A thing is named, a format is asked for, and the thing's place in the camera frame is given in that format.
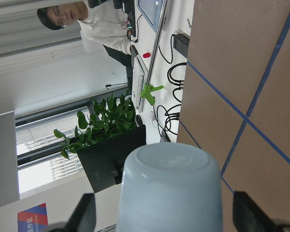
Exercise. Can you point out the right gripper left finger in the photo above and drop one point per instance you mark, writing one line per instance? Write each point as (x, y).
(83, 218)

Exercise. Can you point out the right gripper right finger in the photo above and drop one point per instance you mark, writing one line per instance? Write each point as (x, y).
(247, 216)

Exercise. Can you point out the light blue plastic cup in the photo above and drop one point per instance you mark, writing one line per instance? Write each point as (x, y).
(170, 187)

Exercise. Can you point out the black monitor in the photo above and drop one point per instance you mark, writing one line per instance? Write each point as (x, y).
(103, 162)

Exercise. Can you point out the green potted plant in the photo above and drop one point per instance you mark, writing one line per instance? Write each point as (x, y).
(112, 116)

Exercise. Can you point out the green plastic clamp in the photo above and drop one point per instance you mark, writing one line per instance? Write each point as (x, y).
(146, 93)

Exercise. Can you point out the white keyboard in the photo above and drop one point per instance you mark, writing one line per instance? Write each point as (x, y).
(139, 79)

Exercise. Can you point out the black power adapter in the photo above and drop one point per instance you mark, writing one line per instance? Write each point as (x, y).
(181, 44)

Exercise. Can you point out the person in white shirt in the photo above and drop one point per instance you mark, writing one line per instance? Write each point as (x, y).
(102, 24)

